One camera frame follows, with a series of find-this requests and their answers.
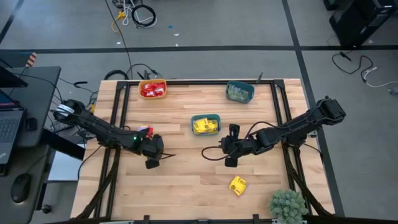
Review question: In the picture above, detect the black computer mouse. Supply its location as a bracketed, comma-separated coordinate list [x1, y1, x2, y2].
[10, 172, 32, 203]

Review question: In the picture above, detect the orange plastic bin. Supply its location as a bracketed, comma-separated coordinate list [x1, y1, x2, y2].
[138, 78, 168, 100]

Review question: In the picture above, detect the black cable loop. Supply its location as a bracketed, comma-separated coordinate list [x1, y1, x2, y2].
[103, 68, 130, 81]

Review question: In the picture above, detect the small black device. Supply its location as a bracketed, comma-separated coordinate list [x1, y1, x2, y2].
[24, 117, 39, 132]

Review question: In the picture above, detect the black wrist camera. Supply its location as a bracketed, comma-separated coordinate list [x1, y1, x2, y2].
[145, 157, 161, 170]
[224, 156, 239, 169]

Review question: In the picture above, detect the yellow plug cable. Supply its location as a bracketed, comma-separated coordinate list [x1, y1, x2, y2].
[111, 9, 127, 34]

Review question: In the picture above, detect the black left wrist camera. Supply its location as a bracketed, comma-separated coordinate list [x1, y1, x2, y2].
[145, 157, 161, 170]

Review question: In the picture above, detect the black floor cable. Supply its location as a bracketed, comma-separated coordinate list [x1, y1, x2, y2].
[331, 50, 374, 83]

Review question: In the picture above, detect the small green potted plant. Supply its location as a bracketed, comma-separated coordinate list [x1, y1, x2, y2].
[269, 189, 310, 224]

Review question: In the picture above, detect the clear green candy pack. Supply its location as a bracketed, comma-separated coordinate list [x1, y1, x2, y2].
[228, 83, 252, 102]

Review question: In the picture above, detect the black monitor edge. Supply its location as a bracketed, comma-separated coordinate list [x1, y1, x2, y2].
[0, 65, 29, 89]

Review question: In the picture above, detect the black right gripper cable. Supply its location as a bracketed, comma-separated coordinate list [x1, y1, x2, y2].
[201, 121, 277, 162]

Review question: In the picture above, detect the orange black striped block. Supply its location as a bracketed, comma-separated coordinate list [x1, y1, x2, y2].
[25, 52, 39, 68]

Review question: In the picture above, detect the black coiled cable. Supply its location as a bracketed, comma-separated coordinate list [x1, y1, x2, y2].
[131, 4, 157, 29]

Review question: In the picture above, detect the black desk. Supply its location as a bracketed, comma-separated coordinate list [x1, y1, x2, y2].
[0, 65, 62, 224]

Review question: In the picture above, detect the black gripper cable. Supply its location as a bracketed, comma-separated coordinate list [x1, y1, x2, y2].
[157, 151, 177, 161]
[201, 121, 277, 162]

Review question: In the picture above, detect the grey laptop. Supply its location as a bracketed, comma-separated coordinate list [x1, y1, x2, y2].
[0, 89, 25, 166]

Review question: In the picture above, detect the white floor cable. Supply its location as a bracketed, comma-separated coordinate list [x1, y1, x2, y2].
[363, 66, 398, 89]
[122, 0, 156, 29]

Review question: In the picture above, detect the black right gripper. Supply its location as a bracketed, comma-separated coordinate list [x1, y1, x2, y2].
[221, 124, 259, 158]

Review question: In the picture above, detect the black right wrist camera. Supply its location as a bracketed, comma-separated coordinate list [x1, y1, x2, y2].
[224, 156, 239, 169]

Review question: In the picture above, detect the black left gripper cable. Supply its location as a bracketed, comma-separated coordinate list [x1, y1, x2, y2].
[157, 151, 177, 161]

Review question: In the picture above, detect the black aluminium table frame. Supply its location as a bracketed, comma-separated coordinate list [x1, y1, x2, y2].
[72, 78, 336, 224]

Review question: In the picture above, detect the light teal plastic bin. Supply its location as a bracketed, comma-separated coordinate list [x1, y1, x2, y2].
[190, 113, 222, 136]

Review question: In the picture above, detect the dark teal plastic bin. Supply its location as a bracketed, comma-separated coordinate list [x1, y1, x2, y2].
[226, 80, 255, 104]

